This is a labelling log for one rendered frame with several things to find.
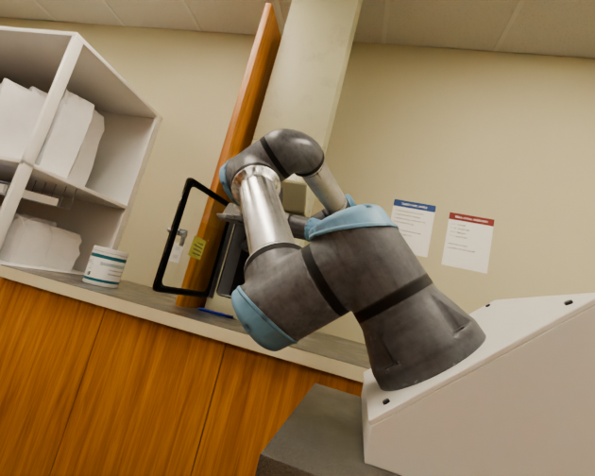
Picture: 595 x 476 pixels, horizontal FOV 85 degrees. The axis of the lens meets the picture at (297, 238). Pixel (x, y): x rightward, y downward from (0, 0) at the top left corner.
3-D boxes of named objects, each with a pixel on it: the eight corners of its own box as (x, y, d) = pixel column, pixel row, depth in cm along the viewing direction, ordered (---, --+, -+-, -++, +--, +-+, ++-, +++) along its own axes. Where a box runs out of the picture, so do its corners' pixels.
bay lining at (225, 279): (236, 296, 157) (255, 226, 163) (287, 309, 151) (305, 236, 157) (215, 293, 133) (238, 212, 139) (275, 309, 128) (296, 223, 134)
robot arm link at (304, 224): (320, 244, 109) (316, 243, 100) (289, 237, 111) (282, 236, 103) (325, 220, 109) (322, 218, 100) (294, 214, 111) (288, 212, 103)
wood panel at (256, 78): (224, 306, 173) (287, 76, 196) (229, 307, 172) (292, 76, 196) (174, 304, 125) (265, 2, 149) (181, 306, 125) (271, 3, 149)
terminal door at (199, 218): (208, 298, 131) (234, 205, 138) (152, 291, 103) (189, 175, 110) (206, 297, 132) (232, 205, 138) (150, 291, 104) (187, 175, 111)
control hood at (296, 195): (233, 201, 140) (240, 180, 142) (306, 215, 134) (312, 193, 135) (223, 192, 129) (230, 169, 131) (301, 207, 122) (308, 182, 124)
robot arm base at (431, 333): (503, 341, 35) (448, 261, 37) (379, 404, 37) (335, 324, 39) (468, 327, 49) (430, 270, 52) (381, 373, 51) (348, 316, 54)
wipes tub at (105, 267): (98, 281, 141) (110, 248, 143) (124, 289, 138) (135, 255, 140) (74, 279, 128) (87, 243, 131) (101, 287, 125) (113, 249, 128)
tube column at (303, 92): (266, 162, 170) (308, 13, 185) (327, 172, 163) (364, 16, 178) (252, 139, 146) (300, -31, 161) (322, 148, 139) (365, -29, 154)
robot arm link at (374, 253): (433, 270, 39) (372, 180, 42) (336, 324, 41) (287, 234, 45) (424, 274, 50) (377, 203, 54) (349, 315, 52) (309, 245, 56)
